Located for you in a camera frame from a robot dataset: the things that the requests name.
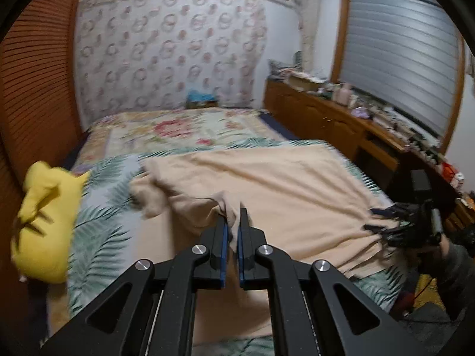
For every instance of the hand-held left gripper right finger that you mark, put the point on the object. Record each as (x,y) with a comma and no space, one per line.
(242,259)

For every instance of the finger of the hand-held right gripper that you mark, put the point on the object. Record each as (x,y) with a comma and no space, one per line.
(387,213)
(384,233)

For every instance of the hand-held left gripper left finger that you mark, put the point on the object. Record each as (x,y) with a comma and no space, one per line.
(222,252)

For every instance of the beige printed t-shirt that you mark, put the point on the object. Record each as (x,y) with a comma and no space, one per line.
(278,193)

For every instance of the person's right forearm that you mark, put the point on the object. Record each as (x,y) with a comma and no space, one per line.
(452,267)

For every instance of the red white packet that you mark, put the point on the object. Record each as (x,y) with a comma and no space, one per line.
(453,175)

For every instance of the purple cloth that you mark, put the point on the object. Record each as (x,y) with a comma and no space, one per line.
(362,112)

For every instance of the long wooden cabinet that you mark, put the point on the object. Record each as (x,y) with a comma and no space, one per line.
(315,115)

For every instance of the leaf print blanket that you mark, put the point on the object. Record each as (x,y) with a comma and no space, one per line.
(100,237)

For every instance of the pink bottle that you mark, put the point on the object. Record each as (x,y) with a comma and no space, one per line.
(344,94)

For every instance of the floral bedsheet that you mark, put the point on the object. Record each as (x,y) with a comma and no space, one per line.
(167,129)

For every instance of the dark blue mattress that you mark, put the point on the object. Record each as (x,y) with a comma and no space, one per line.
(282,129)

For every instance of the small cardboard box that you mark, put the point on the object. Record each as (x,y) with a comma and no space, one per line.
(202,105)

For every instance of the open cardboard box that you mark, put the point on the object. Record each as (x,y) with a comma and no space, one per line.
(306,81)

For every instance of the blue plastic bag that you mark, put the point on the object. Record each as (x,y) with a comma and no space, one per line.
(202,96)

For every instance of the patterned fabric bag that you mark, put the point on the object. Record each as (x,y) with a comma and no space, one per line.
(282,68)

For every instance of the yellow plush toy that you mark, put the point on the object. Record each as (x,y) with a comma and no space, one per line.
(44,230)

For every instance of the white lace curtain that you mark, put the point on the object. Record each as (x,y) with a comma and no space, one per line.
(310,26)

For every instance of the circle pattern curtain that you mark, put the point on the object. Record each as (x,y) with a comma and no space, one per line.
(167,52)

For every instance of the slatted wooden door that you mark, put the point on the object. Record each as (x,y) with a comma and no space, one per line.
(37,81)

